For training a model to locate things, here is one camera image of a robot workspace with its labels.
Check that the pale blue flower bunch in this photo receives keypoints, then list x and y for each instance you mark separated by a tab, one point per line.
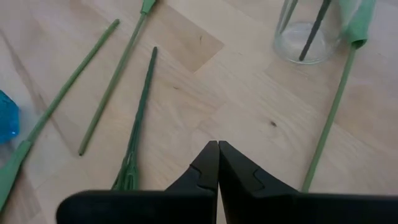
134	146

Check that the blue cut-glass vase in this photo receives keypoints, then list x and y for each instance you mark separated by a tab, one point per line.
7	118

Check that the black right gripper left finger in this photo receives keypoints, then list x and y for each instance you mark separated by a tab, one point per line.
140	208

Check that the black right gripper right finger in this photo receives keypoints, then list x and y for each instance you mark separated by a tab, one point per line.
311	208

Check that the white blossom spray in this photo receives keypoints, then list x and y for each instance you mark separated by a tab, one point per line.
314	29

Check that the red tulip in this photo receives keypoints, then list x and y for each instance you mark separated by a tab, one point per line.
14	165
148	5

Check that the clear glass vase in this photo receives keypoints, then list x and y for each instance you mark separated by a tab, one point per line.
292	43

